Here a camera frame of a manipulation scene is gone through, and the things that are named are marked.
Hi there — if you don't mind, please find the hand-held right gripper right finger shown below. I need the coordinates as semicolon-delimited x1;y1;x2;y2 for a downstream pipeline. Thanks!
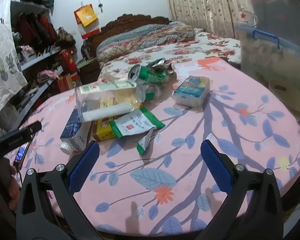
190;140;284;240

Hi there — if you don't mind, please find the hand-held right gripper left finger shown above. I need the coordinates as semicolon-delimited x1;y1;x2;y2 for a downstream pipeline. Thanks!
16;141;110;240

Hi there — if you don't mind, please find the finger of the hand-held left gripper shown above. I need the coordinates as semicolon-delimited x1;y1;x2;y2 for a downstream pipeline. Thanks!
1;121;42;143

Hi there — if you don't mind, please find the round cardboard bin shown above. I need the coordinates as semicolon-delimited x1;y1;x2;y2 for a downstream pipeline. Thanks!
268;79;300;117

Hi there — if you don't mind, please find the crushed green drink can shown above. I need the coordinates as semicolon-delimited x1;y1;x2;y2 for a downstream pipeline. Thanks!
150;58;177;74

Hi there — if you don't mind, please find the person's left hand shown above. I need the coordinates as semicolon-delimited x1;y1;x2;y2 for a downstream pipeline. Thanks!
4;165;21;212

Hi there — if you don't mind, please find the black smartphone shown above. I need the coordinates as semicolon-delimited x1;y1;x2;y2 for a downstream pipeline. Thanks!
13;141;32;169

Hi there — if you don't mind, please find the blue white drink carton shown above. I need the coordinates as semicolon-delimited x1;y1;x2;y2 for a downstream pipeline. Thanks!
60;106;92;153

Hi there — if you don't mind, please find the pink leaf print tablecloth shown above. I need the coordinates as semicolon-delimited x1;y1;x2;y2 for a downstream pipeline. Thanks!
2;57;300;238

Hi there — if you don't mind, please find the yellow cardboard box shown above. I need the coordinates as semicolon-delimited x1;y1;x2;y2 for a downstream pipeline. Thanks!
92;99;120;142

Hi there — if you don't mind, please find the green white snack packet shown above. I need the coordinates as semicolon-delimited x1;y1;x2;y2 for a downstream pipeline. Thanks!
109;107;165;155

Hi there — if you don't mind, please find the clear plastic box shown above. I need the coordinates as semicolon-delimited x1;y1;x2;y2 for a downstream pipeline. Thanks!
75;81;143;123

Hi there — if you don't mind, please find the grey metal shelf rack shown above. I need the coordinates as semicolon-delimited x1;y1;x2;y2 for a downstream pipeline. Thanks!
10;0;80;120

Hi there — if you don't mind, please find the white plant print cloth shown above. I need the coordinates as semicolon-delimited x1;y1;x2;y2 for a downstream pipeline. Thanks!
0;0;28;123

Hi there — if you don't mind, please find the blue white tissue pack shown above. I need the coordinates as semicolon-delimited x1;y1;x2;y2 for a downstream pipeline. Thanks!
173;75;210;108

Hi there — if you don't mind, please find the red gift box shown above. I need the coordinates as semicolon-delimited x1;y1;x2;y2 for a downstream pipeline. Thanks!
60;50;77;71

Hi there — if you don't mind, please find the dark wooden nightstand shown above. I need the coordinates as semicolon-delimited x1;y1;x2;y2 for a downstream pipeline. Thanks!
77;59;102;85

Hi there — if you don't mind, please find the small clear plastic bottle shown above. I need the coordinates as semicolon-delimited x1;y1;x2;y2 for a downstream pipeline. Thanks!
136;84;163;103

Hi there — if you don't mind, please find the white rose print bedsheet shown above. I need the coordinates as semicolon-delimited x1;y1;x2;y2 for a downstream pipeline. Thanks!
100;31;242;80

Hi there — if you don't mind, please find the carved wooden headboard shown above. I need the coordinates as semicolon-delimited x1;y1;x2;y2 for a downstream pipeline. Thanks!
81;14;172;55

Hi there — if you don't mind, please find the patchwork floral quilt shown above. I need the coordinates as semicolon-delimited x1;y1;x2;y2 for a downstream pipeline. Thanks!
96;21;197;62

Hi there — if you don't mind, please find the white enamel mug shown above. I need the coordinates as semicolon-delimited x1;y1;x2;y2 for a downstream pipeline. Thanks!
239;10;258;27

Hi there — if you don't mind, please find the beige floral curtain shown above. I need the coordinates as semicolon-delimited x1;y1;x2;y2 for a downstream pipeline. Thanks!
162;0;253;40

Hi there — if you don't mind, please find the teal lid storage box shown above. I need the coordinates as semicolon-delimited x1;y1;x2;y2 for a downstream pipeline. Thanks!
241;0;300;29

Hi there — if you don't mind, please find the blue handle storage box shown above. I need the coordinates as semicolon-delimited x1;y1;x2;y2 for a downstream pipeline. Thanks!
234;25;300;90

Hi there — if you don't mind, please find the yellow paper on wall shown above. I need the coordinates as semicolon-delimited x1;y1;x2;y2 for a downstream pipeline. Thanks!
74;4;100;39

